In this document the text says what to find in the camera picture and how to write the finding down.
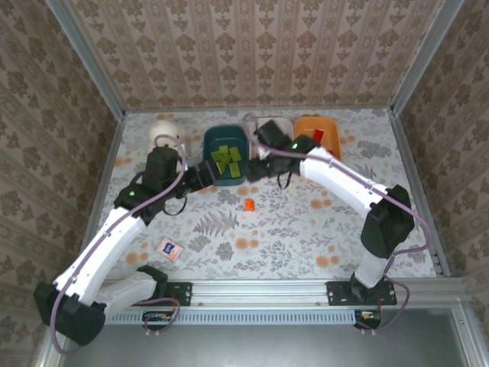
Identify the long red lego brick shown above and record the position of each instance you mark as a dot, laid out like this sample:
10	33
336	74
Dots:
318	134

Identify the small black connector box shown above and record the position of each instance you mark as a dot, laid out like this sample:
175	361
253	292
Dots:
156	317
368	316

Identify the long aluminium base rail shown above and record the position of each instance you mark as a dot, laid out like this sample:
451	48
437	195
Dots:
260	292

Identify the orange plastic container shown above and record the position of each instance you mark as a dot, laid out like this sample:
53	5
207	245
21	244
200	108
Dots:
328	128

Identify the teal plastic container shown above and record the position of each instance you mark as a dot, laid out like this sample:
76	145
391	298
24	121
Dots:
214	135

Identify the aluminium frame post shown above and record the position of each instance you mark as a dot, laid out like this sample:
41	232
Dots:
87	57
425	57

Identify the white plastic container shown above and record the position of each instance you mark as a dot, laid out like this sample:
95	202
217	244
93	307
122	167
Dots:
288	124

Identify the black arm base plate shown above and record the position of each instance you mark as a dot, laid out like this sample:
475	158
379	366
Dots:
336	294
183	294

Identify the grey metal panel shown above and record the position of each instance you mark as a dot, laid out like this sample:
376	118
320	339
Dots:
267	348

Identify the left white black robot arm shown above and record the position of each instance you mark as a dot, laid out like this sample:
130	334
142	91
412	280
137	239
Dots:
118	242

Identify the aluminium table end rail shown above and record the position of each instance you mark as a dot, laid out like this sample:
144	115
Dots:
267	108

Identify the aluminium table side rail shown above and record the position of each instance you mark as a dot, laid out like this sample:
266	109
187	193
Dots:
413	172
109	160

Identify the pink card packet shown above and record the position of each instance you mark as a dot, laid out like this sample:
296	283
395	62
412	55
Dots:
170	249

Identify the white plush dog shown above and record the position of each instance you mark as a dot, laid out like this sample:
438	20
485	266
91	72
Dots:
164	128

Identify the long orange lego brick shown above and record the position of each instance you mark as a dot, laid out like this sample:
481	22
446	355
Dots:
249	205

